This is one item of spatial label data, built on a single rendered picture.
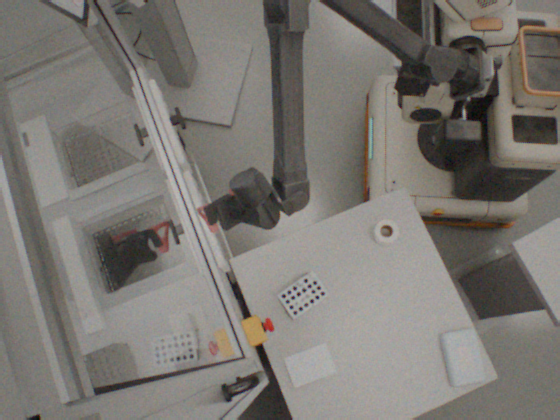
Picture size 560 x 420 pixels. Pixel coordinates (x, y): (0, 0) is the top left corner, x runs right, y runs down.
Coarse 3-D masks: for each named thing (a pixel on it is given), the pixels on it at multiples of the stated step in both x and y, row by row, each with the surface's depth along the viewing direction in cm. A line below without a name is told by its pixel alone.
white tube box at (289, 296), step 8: (312, 272) 145; (304, 280) 148; (312, 280) 145; (288, 288) 145; (296, 288) 148; (304, 288) 145; (312, 288) 144; (320, 288) 147; (280, 296) 144; (288, 296) 144; (296, 296) 144; (304, 296) 144; (312, 296) 144; (320, 296) 144; (288, 304) 143; (304, 304) 143; (312, 304) 143; (296, 312) 146; (304, 312) 144
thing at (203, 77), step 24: (168, 0) 196; (144, 24) 198; (168, 24) 202; (168, 48) 213; (192, 48) 253; (216, 48) 252; (240, 48) 252; (168, 72) 234; (192, 72) 245; (216, 72) 249; (240, 72) 249; (168, 96) 246; (192, 96) 246; (216, 96) 245; (192, 120) 246; (216, 120) 243
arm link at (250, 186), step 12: (252, 168) 102; (240, 180) 100; (252, 180) 99; (264, 180) 101; (240, 192) 99; (252, 192) 100; (264, 192) 102; (276, 192) 103; (300, 192) 104; (240, 204) 102; (252, 204) 101; (276, 204) 107; (288, 204) 103; (300, 204) 104; (288, 216) 104
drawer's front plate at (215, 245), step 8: (184, 176) 141; (192, 176) 146; (192, 184) 140; (192, 192) 139; (200, 200) 140; (208, 232) 136; (216, 240) 138; (216, 248) 135; (216, 256) 135; (224, 264) 134
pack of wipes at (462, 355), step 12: (444, 336) 139; (456, 336) 139; (468, 336) 138; (444, 348) 139; (456, 348) 138; (468, 348) 137; (456, 360) 137; (468, 360) 137; (480, 360) 137; (456, 372) 136; (468, 372) 136; (480, 372) 136; (456, 384) 135; (468, 384) 135
